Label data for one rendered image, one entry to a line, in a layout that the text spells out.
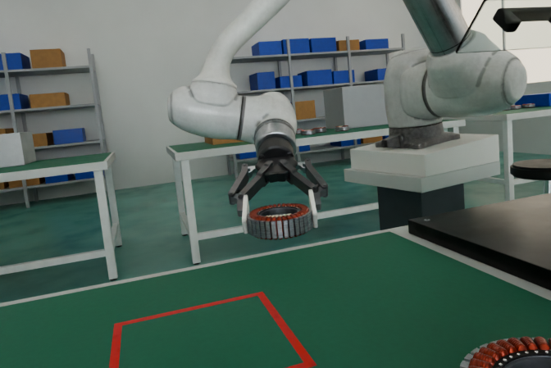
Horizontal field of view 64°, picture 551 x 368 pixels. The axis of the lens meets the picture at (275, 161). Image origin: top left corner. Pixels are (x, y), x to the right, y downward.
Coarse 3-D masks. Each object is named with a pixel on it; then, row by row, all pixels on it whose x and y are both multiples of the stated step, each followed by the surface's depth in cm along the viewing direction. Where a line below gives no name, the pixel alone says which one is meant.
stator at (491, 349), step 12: (480, 348) 28; (492, 348) 29; (504, 348) 28; (516, 348) 28; (528, 348) 28; (540, 348) 28; (468, 360) 28; (480, 360) 27; (492, 360) 27; (504, 360) 27; (516, 360) 28; (528, 360) 28; (540, 360) 28
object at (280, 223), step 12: (288, 204) 78; (300, 204) 78; (252, 216) 73; (264, 216) 72; (276, 216) 71; (288, 216) 70; (300, 216) 71; (252, 228) 72; (264, 228) 70; (276, 228) 70; (288, 228) 70; (300, 228) 71
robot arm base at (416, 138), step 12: (396, 132) 128; (408, 132) 125; (420, 132) 124; (432, 132) 124; (444, 132) 128; (384, 144) 127; (396, 144) 126; (408, 144) 124; (420, 144) 120; (432, 144) 123
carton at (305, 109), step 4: (312, 100) 685; (296, 104) 677; (300, 104) 679; (304, 104) 681; (308, 104) 683; (312, 104) 685; (296, 108) 678; (300, 108) 680; (304, 108) 682; (308, 108) 684; (312, 108) 686; (296, 112) 678; (300, 112) 680; (304, 112) 682; (308, 112) 684; (312, 112) 686; (296, 116) 679; (300, 116) 681; (304, 116) 683; (308, 116) 685; (312, 116) 687
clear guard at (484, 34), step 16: (496, 0) 53; (512, 0) 54; (528, 0) 55; (544, 0) 56; (480, 16) 55; (496, 16) 56; (512, 16) 56; (528, 16) 57; (544, 16) 58; (480, 32) 57; (496, 32) 58; (512, 32) 59; (528, 32) 60; (544, 32) 61; (464, 48) 59; (480, 48) 59; (496, 48) 60; (512, 48) 61; (528, 48) 62
